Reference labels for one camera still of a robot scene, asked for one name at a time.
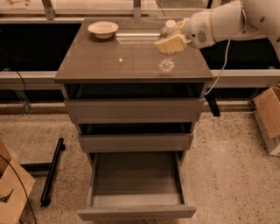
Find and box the black cable left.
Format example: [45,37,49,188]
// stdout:
[0,154,38,224]

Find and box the white cable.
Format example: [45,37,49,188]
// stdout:
[203,38,232,96]

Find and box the cardboard box left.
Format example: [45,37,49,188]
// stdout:
[0,140,35,224]

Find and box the white bowl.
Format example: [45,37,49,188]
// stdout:
[87,21,119,39]

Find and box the black metal stand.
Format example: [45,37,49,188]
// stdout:
[23,137,66,207]

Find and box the cardboard box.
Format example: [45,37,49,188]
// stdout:
[254,87,280,156]
[0,140,35,224]

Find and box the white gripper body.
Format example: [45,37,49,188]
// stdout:
[185,10,215,49]

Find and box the grey drawer cabinet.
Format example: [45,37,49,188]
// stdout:
[53,17,214,222]

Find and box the black bracket leg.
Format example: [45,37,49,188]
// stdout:
[205,94,221,117]

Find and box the cardboard box right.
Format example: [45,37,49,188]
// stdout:
[254,87,280,156]

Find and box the grey middle drawer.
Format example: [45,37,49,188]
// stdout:
[79,133,193,152]

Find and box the clear plastic water bottle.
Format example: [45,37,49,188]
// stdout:
[160,19,177,55]

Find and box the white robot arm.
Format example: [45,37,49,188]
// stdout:
[155,0,280,58]

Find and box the grey open bottom drawer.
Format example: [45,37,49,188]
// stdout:
[76,150,197,222]

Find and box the grey top drawer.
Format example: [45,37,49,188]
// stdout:
[65,99,204,123]

